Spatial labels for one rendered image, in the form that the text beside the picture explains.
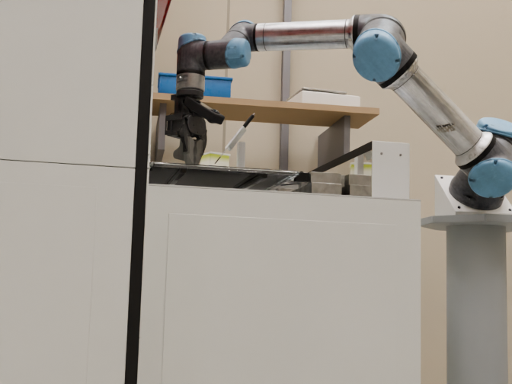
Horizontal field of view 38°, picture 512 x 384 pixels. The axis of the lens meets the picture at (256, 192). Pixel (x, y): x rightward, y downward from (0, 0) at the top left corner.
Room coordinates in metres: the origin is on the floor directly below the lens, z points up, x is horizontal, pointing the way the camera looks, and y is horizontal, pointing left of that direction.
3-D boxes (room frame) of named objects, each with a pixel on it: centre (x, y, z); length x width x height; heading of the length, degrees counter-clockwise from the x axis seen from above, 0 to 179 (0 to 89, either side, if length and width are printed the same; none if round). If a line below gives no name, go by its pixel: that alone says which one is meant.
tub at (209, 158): (2.36, 0.13, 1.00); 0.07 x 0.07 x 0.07; 31
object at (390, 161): (1.99, -0.25, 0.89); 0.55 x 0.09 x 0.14; 13
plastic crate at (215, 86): (3.54, 0.31, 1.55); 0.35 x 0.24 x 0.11; 99
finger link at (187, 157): (1.91, 0.19, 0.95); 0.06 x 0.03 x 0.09; 54
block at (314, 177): (1.90, -0.17, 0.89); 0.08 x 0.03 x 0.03; 103
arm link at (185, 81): (1.92, 0.18, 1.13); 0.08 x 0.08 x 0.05
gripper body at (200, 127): (1.92, 0.19, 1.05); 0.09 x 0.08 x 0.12; 54
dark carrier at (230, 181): (1.97, 0.12, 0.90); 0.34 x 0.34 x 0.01; 13
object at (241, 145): (2.24, 0.06, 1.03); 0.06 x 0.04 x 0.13; 103
